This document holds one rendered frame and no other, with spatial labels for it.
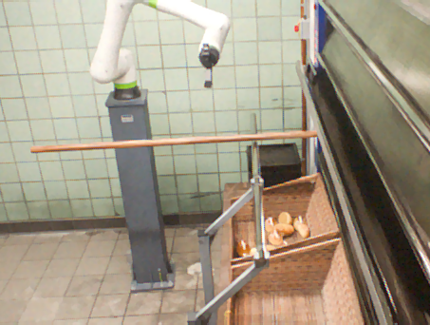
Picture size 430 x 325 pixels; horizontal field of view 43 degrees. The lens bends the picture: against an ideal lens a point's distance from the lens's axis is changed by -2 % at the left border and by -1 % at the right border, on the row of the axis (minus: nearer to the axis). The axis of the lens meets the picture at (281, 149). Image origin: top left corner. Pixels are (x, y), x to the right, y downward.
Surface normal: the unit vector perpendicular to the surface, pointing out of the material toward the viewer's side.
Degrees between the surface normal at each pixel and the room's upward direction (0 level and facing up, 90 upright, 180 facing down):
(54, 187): 90
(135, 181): 90
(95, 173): 90
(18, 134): 90
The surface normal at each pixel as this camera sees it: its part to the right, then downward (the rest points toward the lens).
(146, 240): 0.14, 0.40
